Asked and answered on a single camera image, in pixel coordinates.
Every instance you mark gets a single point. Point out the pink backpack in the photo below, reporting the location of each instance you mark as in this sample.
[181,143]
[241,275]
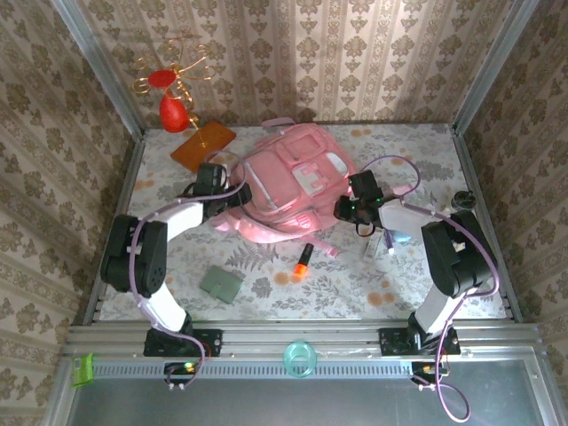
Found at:
[284,186]

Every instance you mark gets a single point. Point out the white stationery package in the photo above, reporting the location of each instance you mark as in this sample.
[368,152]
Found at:
[372,248]

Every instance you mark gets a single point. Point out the purple pen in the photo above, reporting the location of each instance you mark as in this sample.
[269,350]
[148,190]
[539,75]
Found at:
[389,242]

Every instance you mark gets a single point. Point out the black orange highlighter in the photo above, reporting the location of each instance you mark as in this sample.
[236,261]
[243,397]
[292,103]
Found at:
[304,259]

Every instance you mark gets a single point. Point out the green pencil case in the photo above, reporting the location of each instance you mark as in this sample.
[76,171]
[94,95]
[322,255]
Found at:
[220,285]

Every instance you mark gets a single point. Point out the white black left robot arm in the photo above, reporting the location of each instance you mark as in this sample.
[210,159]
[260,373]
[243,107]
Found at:
[186,219]

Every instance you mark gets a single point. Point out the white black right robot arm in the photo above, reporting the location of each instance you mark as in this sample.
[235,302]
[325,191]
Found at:
[444,253]

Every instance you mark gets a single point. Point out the red drop ornament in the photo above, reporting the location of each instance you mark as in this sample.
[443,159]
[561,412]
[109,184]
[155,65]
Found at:
[174,115]

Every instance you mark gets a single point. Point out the glass jar black lid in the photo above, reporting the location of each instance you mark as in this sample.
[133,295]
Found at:
[463,199]

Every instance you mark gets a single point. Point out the red disc ornament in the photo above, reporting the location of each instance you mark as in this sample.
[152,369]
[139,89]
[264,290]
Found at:
[160,79]

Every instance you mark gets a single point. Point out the floral tablecloth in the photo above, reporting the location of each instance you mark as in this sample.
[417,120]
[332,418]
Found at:
[266,306]

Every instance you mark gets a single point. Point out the teal tape roll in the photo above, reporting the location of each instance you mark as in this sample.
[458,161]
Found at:
[288,355]

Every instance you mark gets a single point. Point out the grey metal panel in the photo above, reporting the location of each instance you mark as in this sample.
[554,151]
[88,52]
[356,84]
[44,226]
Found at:
[288,404]

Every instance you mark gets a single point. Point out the green small box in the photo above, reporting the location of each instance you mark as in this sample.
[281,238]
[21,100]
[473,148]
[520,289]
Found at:
[83,370]

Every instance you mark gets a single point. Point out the aluminium side rail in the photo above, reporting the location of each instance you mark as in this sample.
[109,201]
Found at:
[468,168]
[126,177]

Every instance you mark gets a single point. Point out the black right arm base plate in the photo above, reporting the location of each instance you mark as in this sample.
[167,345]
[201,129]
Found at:
[392,341]

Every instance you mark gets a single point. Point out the aluminium cross rail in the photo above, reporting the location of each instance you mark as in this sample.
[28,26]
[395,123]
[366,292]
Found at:
[266,339]

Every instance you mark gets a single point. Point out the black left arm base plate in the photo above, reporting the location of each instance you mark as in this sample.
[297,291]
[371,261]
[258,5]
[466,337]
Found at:
[208,341]

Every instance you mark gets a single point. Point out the aluminium frame post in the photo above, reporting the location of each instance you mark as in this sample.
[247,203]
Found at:
[490,66]
[104,66]

